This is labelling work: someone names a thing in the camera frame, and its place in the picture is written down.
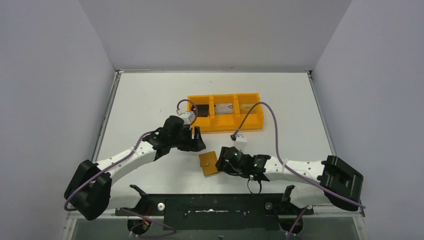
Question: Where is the tan leather card holder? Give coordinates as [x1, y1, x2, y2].
[198, 151, 219, 177]

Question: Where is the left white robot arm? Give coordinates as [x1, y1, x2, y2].
[64, 115, 206, 221]

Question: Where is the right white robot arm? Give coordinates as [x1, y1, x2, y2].
[215, 146, 364, 214]

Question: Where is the black credit card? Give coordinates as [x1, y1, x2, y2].
[196, 104, 210, 118]

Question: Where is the silver credit card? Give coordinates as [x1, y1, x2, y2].
[214, 103, 233, 115]

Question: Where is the orange three-compartment tray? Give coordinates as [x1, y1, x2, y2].
[187, 93, 264, 132]

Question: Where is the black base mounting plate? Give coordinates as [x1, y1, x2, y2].
[115, 186, 314, 239]

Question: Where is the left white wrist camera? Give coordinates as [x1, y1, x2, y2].
[179, 111, 196, 125]

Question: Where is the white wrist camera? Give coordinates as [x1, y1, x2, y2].
[179, 111, 196, 125]
[230, 133, 248, 152]

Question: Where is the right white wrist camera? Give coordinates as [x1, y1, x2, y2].
[230, 133, 248, 152]

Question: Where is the aluminium frame rail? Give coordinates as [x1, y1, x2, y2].
[60, 70, 124, 240]

